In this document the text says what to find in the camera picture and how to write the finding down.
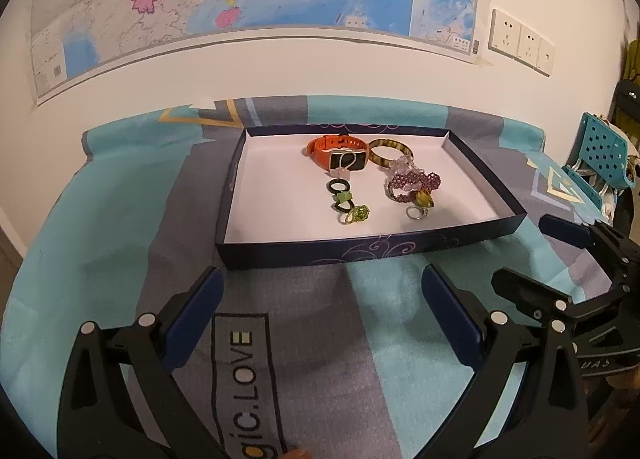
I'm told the clear crystal bead bracelet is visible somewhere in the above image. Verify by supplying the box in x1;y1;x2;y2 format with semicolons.
390;155;423;175

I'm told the teal and grey printed blanket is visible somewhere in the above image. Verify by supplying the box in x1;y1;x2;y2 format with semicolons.
0;95;626;459

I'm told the white wall switch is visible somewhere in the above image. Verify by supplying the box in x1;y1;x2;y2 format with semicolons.
535;38;557;77

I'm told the purple bead bracelet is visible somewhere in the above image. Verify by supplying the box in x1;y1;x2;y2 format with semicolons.
384;170;443;203

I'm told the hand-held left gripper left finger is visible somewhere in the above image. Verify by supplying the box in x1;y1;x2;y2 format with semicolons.
57;266;225;459

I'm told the white wall socket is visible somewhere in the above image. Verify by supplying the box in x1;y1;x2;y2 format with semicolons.
516;23;543;67
487;8;523;60

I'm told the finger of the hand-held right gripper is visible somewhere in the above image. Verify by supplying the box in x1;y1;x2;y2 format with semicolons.
539;214;627;267
491;267;577;326

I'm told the person's right forearm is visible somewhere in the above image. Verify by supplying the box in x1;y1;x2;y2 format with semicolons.
600;369;638;392

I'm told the teal plastic chair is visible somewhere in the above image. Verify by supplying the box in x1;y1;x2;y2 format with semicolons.
562;112;638;212

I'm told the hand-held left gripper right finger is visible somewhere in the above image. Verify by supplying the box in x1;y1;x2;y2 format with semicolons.
421;264;591;459

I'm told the green bead ring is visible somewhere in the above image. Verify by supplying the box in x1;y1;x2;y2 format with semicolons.
341;206;372;226

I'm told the wooden door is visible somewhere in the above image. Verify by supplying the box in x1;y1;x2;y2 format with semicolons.
0;209;28;280

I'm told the green marbled bangle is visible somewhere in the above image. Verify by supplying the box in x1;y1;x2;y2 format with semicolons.
368;138;415;167

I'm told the dark blue box lid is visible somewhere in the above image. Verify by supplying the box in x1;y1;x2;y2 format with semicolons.
215;123;528;271

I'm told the orange strap watch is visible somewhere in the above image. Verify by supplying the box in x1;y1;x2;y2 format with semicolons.
306;135;368;172

